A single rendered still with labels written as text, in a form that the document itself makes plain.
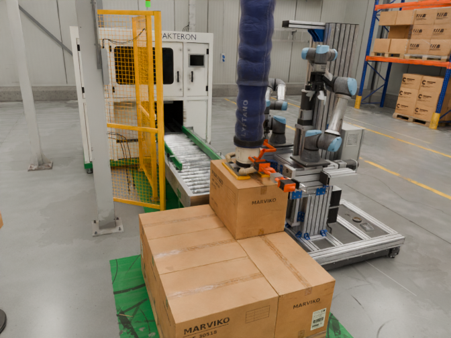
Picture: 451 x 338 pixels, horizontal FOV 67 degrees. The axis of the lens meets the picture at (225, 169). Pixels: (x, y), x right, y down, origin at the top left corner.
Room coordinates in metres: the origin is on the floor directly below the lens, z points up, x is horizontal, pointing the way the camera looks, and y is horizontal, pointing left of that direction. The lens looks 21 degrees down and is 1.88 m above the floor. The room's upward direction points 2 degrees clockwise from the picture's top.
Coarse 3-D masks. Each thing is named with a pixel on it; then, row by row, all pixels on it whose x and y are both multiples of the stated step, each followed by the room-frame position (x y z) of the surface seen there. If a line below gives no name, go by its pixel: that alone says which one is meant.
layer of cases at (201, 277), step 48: (144, 240) 2.16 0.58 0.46; (192, 240) 2.06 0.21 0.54; (240, 240) 2.09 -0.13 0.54; (288, 240) 2.11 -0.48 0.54; (192, 288) 1.56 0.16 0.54; (240, 288) 1.58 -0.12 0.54; (288, 288) 1.60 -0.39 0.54; (192, 336) 1.34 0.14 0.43; (240, 336) 1.45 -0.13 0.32; (288, 336) 1.58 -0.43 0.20
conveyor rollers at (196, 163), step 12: (168, 144) 4.34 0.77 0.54; (180, 144) 4.39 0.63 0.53; (192, 144) 4.38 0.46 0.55; (180, 156) 3.85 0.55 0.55; (192, 156) 3.90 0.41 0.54; (204, 156) 3.89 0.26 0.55; (192, 168) 3.46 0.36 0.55; (204, 168) 3.49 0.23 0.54; (192, 180) 3.15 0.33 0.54; (204, 180) 3.14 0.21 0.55; (204, 192) 2.85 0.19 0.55
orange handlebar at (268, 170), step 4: (264, 144) 2.73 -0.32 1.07; (268, 144) 2.69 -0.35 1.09; (272, 148) 2.60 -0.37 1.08; (260, 152) 2.52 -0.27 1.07; (252, 160) 2.29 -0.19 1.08; (264, 168) 2.11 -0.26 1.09; (268, 168) 2.12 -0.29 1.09; (272, 168) 2.12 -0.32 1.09; (264, 172) 2.11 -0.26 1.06; (268, 172) 2.06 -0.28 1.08; (272, 172) 2.08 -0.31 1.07; (276, 180) 1.96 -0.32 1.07; (288, 188) 1.83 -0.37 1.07; (292, 188) 1.83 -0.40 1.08
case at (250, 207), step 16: (224, 160) 2.65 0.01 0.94; (224, 176) 2.34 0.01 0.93; (256, 176) 2.33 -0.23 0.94; (224, 192) 2.32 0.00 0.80; (240, 192) 2.10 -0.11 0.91; (256, 192) 2.14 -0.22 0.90; (272, 192) 2.19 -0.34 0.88; (288, 192) 2.24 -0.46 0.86; (224, 208) 2.31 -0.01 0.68; (240, 208) 2.10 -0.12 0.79; (256, 208) 2.15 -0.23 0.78; (272, 208) 2.19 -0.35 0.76; (224, 224) 2.30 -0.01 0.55; (240, 224) 2.10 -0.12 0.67; (256, 224) 2.15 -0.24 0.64; (272, 224) 2.20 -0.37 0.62
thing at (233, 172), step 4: (224, 164) 2.50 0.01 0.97; (228, 164) 2.48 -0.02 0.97; (228, 168) 2.41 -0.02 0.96; (232, 168) 2.40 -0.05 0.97; (236, 168) 2.40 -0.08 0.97; (240, 168) 2.35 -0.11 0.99; (232, 172) 2.33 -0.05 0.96; (236, 172) 2.32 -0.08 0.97; (236, 176) 2.26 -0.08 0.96; (240, 176) 2.26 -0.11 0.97; (244, 176) 2.26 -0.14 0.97; (248, 176) 2.27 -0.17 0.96
